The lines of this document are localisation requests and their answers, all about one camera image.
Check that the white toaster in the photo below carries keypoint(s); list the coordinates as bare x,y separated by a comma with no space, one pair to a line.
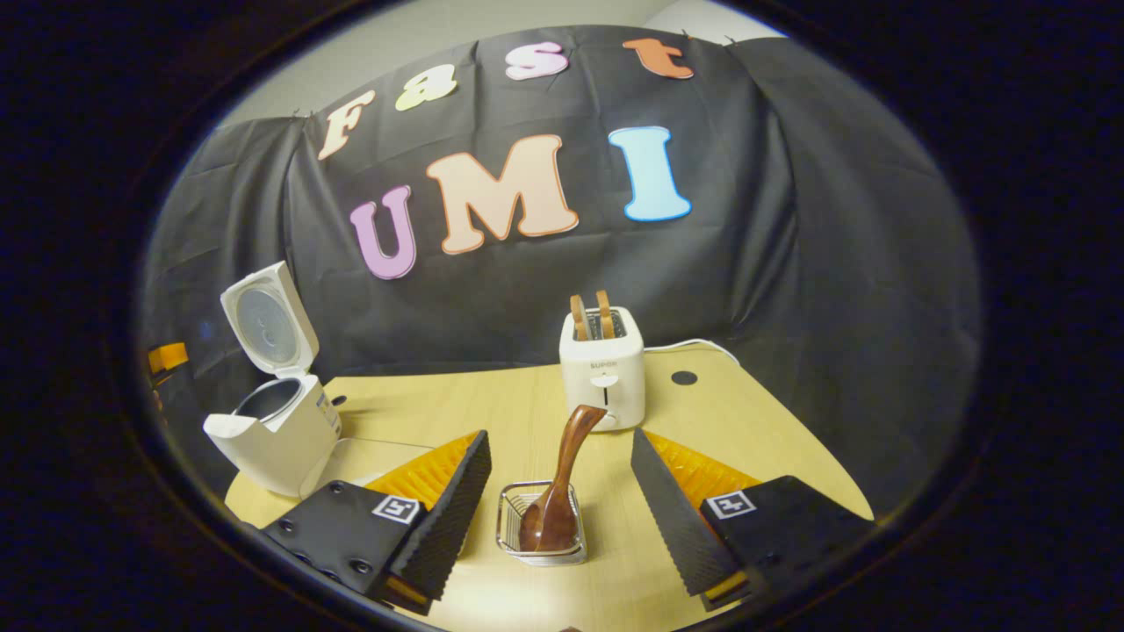
601,386

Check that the black backdrop cloth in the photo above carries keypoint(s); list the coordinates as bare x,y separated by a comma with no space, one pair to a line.
834,263

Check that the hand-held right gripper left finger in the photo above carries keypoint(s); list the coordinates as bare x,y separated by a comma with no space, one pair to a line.
457,518

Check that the brown toast slice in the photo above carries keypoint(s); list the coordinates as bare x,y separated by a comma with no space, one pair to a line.
605,314
579,318

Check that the brown wooden spoon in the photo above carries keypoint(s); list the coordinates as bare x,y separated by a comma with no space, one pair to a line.
566,465

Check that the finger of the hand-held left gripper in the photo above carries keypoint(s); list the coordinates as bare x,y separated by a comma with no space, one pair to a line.
167,357

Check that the white rice cooker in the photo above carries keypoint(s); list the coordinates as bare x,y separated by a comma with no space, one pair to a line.
290,439

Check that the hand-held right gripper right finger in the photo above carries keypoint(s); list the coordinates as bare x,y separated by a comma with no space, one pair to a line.
672,518

